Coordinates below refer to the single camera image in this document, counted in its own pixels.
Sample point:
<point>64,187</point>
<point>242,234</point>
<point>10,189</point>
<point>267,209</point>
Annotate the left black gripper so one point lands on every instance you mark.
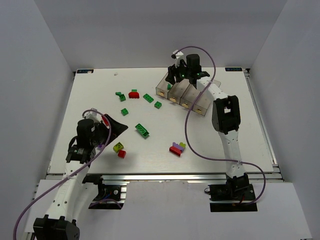
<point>106,128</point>

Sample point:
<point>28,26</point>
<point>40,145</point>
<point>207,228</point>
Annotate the right corner logo sticker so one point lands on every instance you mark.
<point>233,69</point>

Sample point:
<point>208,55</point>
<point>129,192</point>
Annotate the green 2x2 brick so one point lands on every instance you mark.
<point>158,105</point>
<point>124,112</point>

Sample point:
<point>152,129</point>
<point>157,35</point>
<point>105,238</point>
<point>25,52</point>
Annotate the lilac purple brick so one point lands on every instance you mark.
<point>176,145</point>

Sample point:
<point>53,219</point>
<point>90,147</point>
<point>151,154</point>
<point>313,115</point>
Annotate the red brick near left arm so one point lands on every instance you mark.
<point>105,121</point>

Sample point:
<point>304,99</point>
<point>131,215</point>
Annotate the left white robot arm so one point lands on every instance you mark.
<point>78,188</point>

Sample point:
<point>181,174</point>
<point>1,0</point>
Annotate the red small brick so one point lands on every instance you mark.
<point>121,154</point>

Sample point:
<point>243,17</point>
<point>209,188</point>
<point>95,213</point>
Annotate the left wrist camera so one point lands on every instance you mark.
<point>91,113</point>

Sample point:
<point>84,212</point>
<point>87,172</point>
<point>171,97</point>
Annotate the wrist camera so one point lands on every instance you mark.
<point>177,56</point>
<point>91,113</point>

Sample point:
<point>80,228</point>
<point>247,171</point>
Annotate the aluminium front rail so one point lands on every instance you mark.
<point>169,177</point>

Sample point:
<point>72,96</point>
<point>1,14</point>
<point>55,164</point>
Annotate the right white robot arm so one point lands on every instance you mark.
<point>226,117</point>

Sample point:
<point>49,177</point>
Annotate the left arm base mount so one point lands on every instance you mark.
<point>110,196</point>

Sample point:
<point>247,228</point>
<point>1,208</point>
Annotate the red brick with green top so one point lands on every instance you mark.
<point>133,94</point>

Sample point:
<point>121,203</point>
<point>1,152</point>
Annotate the left corner logo sticker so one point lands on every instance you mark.
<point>85,71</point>

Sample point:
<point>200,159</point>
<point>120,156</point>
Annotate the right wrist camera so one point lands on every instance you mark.
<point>177,56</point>

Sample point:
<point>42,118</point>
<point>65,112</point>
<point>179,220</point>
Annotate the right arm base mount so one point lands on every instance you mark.
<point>235,195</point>

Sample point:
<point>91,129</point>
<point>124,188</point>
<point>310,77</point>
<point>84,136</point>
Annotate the corner logo sticker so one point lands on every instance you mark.
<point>233,69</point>
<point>85,71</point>

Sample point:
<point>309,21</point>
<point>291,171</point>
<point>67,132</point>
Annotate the green 2x3 brick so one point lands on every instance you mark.
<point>148,98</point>

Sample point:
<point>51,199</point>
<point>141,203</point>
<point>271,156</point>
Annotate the lime small brick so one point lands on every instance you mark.
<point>183,145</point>

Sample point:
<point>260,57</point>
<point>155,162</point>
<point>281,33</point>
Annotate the clear four-bin organizer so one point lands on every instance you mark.
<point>183,94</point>

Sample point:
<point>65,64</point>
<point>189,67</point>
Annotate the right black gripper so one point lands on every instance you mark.
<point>174,74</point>

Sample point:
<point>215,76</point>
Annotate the lime yellow brick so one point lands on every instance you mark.
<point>117,147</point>

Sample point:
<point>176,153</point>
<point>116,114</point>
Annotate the green long brick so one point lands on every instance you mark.
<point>142,131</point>

